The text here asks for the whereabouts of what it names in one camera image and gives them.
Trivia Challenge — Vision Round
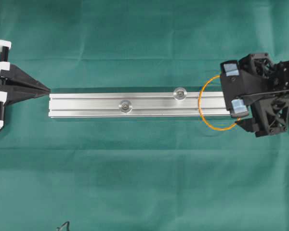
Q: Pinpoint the silver pulley shaft far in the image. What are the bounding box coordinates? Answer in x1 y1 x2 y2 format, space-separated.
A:
173 87 187 101

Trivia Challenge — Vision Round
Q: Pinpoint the black cable bottom edge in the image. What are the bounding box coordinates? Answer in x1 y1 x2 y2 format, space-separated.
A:
56 220 71 231

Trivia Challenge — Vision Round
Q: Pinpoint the orange rubber band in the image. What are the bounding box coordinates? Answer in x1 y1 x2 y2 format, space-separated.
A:
198 75 242 131

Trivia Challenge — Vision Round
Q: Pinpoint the green table cloth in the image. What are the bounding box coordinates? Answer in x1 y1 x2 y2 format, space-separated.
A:
0 0 289 231

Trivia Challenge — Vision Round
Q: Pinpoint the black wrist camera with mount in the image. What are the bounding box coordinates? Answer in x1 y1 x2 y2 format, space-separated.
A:
220 57 267 118

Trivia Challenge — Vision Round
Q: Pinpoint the aluminium extrusion rail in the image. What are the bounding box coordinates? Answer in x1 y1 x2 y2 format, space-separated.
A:
48 91 230 118

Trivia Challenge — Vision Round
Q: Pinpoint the silver pulley shaft near camera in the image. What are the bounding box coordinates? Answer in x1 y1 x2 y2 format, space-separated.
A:
118 100 133 114

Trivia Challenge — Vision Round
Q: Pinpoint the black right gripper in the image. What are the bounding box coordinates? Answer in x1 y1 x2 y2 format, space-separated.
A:
236 53 289 138

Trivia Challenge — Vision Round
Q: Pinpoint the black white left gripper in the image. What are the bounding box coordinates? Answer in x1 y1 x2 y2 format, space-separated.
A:
0 40 51 129

